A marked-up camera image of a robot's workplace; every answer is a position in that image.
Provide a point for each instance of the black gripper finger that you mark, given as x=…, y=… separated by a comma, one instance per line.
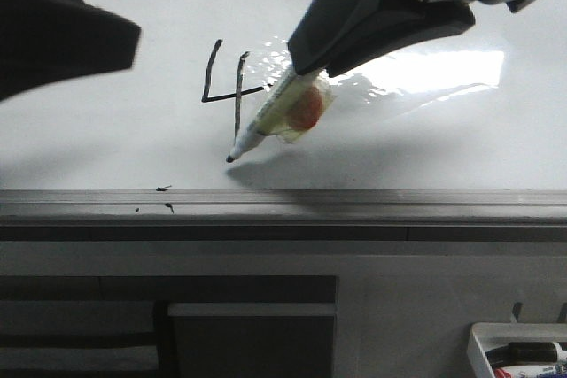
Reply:
x=45, y=41
x=328, y=30

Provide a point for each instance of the taped black whiteboard marker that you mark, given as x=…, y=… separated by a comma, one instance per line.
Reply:
x=294, y=106

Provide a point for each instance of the white whiteboard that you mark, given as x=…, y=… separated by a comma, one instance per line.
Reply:
x=482, y=110

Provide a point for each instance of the grey aluminium whiteboard tray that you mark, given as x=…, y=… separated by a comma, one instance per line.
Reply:
x=282, y=215

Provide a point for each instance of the red capped whiteboard marker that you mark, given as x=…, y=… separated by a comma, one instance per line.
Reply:
x=530, y=371

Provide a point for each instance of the dark cabinet with shelves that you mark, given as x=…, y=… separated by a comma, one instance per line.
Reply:
x=157, y=326

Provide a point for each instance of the white plastic marker tray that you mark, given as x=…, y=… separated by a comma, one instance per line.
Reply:
x=487, y=336

